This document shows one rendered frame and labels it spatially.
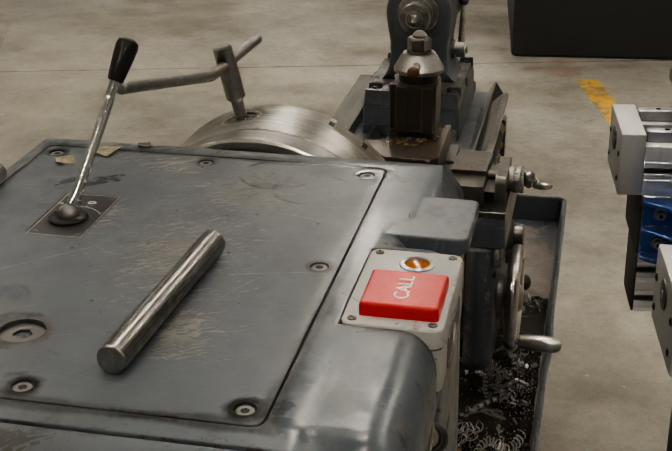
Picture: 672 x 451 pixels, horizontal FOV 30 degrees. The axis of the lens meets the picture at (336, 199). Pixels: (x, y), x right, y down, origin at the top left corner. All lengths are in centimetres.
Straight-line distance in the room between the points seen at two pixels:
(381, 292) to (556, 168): 384
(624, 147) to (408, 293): 86
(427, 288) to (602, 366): 251
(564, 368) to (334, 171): 226
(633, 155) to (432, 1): 85
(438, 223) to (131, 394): 36
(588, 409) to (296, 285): 231
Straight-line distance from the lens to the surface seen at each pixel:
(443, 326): 92
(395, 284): 95
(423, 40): 197
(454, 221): 110
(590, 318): 368
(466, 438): 208
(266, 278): 99
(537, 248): 278
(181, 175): 120
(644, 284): 185
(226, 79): 140
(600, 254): 408
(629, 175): 178
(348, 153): 139
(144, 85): 123
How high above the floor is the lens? 169
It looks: 22 degrees down
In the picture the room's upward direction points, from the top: straight up
